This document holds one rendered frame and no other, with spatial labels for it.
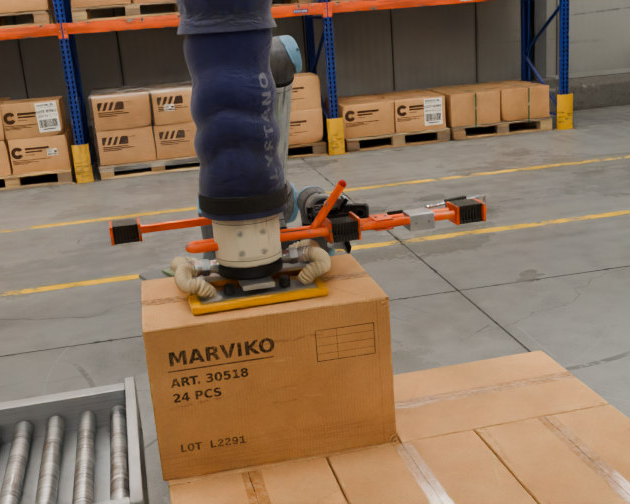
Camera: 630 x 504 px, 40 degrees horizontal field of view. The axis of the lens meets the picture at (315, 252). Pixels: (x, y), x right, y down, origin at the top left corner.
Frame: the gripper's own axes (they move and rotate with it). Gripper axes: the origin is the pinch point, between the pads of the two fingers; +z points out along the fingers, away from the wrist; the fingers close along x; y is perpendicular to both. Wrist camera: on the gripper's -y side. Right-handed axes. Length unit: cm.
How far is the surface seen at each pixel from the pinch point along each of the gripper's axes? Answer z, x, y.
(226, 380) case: 19, -29, 39
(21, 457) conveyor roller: -8, -53, 93
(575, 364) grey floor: -108, -108, -129
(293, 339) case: 20.2, -20.9, 21.6
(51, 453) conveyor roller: -6, -53, 85
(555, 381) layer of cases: 5, -53, -57
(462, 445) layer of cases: 29, -53, -18
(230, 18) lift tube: 11, 55, 28
